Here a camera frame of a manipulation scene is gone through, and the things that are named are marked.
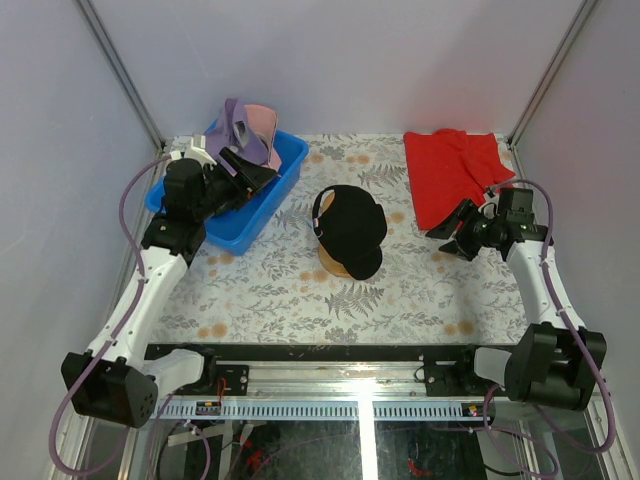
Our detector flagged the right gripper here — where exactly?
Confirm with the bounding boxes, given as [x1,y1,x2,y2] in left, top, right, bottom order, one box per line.
[425,198,503,262]

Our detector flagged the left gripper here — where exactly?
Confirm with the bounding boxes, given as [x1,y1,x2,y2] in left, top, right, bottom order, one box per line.
[194,148,277,222]

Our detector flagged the red cloth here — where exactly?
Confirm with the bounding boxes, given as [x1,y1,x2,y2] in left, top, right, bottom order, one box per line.
[403,129,515,231]

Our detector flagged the black baseball cap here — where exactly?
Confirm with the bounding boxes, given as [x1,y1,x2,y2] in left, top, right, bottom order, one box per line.
[312,184,387,280]

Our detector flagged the wooden hat stand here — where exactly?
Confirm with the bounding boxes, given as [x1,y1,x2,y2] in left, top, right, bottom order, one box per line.
[318,192,351,278]

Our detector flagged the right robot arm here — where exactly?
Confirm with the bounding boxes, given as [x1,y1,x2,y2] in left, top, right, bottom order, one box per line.
[427,188,607,411]

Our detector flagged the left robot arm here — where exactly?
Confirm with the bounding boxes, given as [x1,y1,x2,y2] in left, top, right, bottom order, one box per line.
[61,148,278,428]

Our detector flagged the blue plastic bin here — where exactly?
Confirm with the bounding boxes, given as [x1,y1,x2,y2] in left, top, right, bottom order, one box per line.
[144,119,310,256]

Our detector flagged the purple cap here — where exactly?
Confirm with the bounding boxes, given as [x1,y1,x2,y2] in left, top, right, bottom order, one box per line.
[205,98,269,165]

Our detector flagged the pink cap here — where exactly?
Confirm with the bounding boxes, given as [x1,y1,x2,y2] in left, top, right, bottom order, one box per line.
[245,104,282,172]

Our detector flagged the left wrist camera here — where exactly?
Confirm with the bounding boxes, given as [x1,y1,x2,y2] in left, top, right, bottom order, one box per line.
[169,134,218,166]

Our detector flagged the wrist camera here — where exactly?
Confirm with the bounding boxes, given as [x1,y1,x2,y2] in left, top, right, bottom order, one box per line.
[497,188,535,224]
[169,134,218,166]

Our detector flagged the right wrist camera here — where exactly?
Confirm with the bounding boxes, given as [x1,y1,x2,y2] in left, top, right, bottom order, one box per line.
[497,188,535,224]

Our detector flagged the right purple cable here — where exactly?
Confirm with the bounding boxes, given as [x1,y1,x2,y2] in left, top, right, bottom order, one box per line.
[482,179,616,476]

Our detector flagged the purple cable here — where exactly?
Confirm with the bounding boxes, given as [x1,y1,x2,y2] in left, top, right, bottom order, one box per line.
[482,179,616,476]
[48,153,174,475]

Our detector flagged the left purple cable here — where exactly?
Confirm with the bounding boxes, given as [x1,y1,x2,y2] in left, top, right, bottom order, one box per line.
[48,153,174,475]

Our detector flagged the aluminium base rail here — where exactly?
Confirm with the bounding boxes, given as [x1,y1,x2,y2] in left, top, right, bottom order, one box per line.
[179,356,488,403]

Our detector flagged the left frame post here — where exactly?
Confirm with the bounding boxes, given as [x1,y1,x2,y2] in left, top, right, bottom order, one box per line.
[73,0,166,150]

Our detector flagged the frame post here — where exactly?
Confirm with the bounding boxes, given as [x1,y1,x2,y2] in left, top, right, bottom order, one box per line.
[507,0,601,149]
[73,0,166,150]

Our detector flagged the slotted cable duct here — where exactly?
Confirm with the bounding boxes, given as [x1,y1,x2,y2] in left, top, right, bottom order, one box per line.
[155,399,482,422]

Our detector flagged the right frame post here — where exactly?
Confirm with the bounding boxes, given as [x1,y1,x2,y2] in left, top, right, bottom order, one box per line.
[507,0,601,149]

